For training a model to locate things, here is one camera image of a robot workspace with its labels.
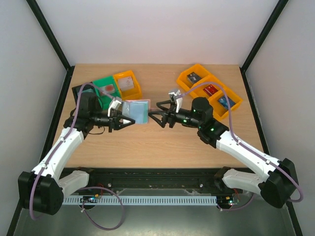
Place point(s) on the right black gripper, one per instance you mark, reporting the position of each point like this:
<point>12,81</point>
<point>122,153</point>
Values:
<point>169,117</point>

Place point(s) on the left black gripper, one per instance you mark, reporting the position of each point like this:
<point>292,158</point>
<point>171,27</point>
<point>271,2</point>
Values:
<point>114,122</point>

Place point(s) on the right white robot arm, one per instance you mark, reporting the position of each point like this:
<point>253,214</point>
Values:
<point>273,179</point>

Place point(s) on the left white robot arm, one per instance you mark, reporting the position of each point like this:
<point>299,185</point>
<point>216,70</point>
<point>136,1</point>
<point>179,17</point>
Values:
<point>43,189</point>

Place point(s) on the red patterned card stack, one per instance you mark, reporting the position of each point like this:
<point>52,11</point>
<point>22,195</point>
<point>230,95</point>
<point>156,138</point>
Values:
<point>107,89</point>

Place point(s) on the beige card stack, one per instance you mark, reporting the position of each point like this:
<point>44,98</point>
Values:
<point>125,83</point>

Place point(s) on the dark grey card stack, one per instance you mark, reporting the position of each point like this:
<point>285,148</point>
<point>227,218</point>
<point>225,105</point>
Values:
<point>193,78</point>

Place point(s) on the yellow bin with dark cards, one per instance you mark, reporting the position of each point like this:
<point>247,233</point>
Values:
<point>182,80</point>

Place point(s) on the yellow bin with red cards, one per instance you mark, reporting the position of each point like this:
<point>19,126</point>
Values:
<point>198,92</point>

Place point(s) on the blue card stack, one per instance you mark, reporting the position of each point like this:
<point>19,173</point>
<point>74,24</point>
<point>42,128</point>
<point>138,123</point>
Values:
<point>224,102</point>

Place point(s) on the yellow bin with blue cards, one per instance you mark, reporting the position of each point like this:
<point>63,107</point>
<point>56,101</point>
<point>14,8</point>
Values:
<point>219,103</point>

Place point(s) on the green bin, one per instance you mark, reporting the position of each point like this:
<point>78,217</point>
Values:
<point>105,100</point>

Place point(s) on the left yellow bin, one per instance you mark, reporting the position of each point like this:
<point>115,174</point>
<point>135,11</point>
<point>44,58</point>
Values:
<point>132,94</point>

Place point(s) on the black bin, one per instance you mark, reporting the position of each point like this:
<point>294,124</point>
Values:
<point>75,92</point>

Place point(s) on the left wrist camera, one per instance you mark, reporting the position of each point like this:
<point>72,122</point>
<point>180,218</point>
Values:
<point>114,105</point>

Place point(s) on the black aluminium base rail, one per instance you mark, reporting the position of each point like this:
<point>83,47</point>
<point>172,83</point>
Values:
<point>201,180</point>

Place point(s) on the white slotted cable duct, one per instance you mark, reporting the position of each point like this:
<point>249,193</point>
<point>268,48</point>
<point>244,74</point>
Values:
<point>142,200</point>

